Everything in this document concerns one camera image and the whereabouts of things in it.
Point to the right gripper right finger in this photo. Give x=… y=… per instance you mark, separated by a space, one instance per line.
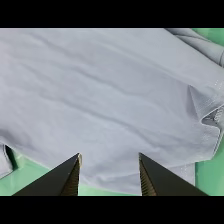
x=160 y=181

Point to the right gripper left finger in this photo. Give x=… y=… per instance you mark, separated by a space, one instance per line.
x=61 y=180

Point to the light grey T-shirt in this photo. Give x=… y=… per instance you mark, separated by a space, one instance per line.
x=106 y=96

